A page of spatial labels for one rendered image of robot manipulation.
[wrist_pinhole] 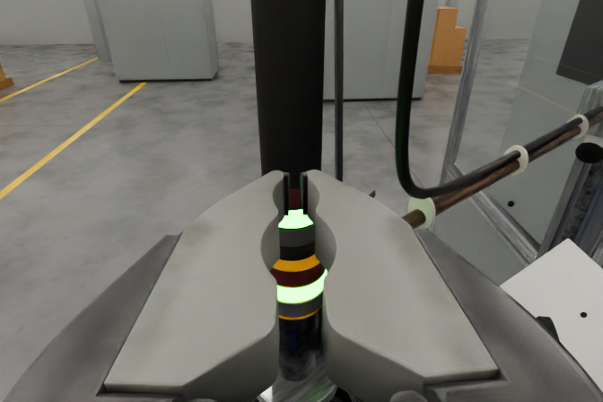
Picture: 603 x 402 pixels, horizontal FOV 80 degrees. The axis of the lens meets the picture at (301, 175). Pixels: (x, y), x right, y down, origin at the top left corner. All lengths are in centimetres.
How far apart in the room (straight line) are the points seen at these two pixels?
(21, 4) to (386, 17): 1122
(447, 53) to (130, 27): 615
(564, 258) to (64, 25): 1372
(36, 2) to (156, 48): 703
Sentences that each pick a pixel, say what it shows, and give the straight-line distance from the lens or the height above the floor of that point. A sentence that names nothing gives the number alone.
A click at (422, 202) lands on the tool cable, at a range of 32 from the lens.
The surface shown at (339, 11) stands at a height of 171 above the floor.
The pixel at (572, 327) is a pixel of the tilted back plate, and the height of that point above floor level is 130.
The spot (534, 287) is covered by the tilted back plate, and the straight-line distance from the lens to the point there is 70.
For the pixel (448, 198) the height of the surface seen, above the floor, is 155.
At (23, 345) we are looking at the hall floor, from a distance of 262.
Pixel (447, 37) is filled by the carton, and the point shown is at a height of 70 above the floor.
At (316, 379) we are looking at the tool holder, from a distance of 31.
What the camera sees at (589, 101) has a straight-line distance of 72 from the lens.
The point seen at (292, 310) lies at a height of 154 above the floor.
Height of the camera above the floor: 172
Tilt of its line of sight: 28 degrees down
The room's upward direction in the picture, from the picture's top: straight up
